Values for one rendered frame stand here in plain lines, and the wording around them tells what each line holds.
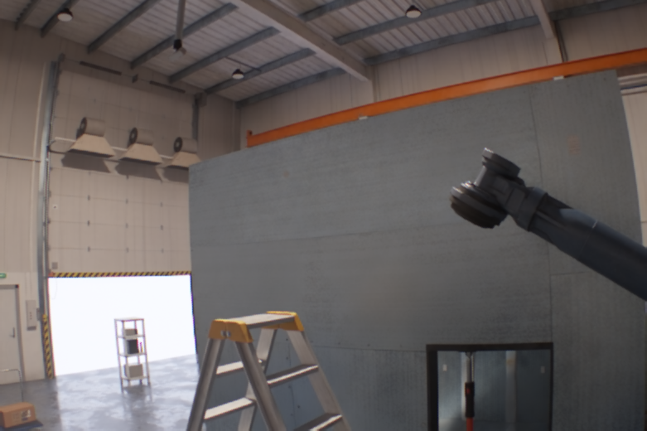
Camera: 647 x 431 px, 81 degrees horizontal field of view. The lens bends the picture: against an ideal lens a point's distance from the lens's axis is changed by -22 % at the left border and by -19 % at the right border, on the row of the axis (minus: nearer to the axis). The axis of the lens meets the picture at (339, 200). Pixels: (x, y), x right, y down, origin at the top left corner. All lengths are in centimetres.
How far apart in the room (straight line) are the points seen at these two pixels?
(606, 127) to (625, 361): 94
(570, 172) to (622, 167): 22
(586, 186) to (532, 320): 59
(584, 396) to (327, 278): 136
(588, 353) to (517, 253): 52
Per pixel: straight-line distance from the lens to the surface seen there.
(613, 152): 193
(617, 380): 199
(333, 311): 233
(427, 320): 210
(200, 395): 195
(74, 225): 1142
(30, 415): 771
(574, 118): 197
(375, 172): 221
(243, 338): 167
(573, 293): 192
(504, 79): 1076
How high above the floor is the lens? 252
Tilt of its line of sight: 7 degrees up
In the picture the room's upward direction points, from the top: 3 degrees counter-clockwise
